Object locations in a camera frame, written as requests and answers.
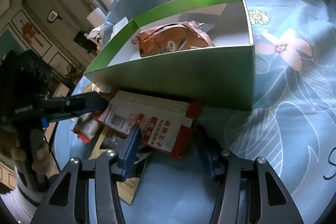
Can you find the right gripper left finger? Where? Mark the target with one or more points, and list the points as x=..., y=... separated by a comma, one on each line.
x=67, y=200

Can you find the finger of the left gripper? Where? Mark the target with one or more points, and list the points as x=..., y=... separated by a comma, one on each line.
x=63, y=108

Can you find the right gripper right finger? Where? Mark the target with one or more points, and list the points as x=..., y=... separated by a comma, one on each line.
x=250, y=191

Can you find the black sesame gold pouch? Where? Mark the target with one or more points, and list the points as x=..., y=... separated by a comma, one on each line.
x=129, y=158

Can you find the red white snack packet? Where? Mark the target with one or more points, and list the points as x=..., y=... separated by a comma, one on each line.
x=166, y=125

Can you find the orange brown snack packet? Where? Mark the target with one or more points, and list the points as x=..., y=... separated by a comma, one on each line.
x=172, y=37

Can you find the white lamp shade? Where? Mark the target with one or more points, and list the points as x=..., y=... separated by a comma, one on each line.
x=96, y=17

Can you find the white tissue pack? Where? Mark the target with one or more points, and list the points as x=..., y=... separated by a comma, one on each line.
x=112, y=30

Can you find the green cardboard box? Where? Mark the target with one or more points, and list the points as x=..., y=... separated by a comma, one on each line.
x=222, y=75

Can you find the light blue floral bedsheet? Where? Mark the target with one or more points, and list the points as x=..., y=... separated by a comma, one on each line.
x=292, y=122

